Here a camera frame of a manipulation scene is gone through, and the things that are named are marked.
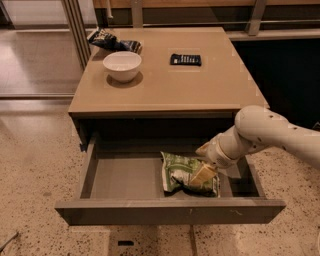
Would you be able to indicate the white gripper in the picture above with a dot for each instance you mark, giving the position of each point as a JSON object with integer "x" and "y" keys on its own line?
{"x": 216, "y": 154}

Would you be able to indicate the green jalapeno chip bag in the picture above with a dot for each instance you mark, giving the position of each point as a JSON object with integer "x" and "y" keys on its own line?
{"x": 176, "y": 173}

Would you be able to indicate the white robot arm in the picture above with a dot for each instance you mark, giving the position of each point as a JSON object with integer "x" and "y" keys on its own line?
{"x": 255, "y": 128}

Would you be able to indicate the beige counter cabinet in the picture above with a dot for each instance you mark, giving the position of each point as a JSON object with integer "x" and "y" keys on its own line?
{"x": 164, "y": 100}

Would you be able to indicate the open grey drawer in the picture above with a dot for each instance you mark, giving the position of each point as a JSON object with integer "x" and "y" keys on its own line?
{"x": 121, "y": 184}

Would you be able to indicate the dark blue chip bag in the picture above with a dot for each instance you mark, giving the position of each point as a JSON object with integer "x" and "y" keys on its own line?
{"x": 105, "y": 40}

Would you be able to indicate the white ceramic bowl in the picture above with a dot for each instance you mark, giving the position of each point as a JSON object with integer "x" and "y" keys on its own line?
{"x": 122, "y": 66}

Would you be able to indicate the metal railing frame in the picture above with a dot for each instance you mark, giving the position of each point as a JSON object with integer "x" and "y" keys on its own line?
{"x": 243, "y": 20}

